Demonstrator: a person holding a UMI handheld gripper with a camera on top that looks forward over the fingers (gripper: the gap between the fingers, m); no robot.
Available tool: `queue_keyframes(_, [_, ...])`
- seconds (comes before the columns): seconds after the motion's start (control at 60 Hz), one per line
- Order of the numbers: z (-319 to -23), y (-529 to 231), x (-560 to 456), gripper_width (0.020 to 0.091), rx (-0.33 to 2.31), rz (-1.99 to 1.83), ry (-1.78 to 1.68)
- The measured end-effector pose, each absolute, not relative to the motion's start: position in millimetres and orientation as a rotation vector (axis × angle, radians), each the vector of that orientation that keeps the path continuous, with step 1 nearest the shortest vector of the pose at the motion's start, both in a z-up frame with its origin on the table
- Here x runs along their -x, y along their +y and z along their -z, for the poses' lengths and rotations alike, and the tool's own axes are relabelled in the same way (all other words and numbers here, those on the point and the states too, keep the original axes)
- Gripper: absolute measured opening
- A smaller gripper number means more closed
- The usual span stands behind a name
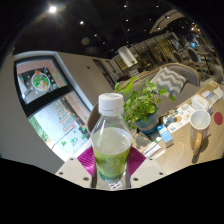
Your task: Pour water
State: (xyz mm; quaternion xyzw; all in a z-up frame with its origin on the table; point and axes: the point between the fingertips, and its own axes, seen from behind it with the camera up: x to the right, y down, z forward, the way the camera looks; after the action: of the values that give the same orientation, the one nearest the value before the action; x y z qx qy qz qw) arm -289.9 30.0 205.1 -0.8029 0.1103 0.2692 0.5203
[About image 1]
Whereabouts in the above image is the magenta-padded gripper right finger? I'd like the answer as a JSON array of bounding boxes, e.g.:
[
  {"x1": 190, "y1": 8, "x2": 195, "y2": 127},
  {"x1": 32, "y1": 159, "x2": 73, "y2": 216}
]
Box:
[{"x1": 125, "y1": 146, "x2": 168, "y2": 189}]

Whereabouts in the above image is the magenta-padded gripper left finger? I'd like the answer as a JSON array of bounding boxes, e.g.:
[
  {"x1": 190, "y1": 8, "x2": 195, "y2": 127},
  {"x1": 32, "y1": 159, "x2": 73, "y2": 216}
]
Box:
[{"x1": 54, "y1": 146, "x2": 98, "y2": 189}]

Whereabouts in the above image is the clear bottle with green label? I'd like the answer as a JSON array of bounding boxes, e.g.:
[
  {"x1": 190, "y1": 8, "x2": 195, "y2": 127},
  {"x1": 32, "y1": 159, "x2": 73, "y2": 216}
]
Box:
[{"x1": 89, "y1": 92, "x2": 133, "y2": 184}]

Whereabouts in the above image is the white paper sachet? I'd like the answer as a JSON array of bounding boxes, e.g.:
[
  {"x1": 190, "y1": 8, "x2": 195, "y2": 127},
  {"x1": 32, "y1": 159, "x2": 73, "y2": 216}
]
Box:
[
  {"x1": 142, "y1": 136, "x2": 163, "y2": 155},
  {"x1": 146, "y1": 143, "x2": 166, "y2": 159}
]

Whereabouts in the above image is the white pill blister pack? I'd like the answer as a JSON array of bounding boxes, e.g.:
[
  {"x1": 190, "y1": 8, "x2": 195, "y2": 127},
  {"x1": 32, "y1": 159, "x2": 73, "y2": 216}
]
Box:
[{"x1": 108, "y1": 181, "x2": 124, "y2": 191}]

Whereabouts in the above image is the small blue white carton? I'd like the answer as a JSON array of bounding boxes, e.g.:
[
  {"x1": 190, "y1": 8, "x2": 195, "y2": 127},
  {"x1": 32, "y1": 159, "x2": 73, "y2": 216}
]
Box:
[{"x1": 157, "y1": 124, "x2": 174, "y2": 148}]

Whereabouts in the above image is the window with festive decorations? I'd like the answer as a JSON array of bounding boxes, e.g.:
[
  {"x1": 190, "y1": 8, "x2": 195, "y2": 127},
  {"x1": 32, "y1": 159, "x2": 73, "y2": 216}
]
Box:
[{"x1": 13, "y1": 55, "x2": 93, "y2": 161}]

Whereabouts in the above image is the printed paper leaflet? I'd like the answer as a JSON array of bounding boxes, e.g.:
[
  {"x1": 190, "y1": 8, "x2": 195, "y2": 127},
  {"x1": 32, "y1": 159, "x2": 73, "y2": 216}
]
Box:
[{"x1": 159, "y1": 103, "x2": 197, "y2": 134}]

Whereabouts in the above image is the tan mug with white inside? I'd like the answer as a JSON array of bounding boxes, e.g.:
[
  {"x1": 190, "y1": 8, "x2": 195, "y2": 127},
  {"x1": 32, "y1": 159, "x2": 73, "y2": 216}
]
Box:
[{"x1": 189, "y1": 109, "x2": 212, "y2": 156}]

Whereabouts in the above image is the green potted plant, blue pot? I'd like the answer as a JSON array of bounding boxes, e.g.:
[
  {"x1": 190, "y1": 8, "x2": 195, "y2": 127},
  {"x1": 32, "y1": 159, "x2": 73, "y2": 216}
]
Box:
[{"x1": 114, "y1": 77, "x2": 177, "y2": 136}]

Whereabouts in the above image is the flat round red coaster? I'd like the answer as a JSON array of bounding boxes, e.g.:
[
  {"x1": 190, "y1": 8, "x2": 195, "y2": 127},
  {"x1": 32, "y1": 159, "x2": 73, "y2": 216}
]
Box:
[{"x1": 213, "y1": 111, "x2": 224, "y2": 126}]

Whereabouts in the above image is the grey curved sofa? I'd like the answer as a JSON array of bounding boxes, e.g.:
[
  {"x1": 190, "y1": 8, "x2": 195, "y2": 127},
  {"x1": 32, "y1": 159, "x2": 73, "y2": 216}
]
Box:
[{"x1": 87, "y1": 63, "x2": 209, "y2": 134}]

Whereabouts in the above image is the grey white chevron cushion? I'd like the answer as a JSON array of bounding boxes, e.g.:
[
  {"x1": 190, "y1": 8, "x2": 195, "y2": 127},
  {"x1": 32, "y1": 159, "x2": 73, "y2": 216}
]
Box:
[{"x1": 150, "y1": 66, "x2": 188, "y2": 98}]

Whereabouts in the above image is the blue white flat card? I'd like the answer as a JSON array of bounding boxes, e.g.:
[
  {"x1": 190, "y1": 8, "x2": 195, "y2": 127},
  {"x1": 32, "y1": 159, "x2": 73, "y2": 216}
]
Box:
[{"x1": 201, "y1": 89, "x2": 218, "y2": 103}]

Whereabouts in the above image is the white round pillar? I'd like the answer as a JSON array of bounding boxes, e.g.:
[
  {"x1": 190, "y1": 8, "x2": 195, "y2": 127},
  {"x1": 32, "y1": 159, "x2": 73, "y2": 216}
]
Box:
[{"x1": 117, "y1": 45, "x2": 138, "y2": 68}]

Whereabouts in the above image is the group of round-backed chairs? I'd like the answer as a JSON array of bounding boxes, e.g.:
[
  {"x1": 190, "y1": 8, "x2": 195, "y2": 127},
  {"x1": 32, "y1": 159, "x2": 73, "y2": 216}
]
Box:
[{"x1": 166, "y1": 39, "x2": 219, "y2": 73}]

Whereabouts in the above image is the group of ceiling lights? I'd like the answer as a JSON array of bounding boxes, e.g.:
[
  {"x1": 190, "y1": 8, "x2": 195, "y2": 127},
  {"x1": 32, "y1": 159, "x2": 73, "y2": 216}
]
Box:
[{"x1": 46, "y1": 2, "x2": 201, "y2": 38}]

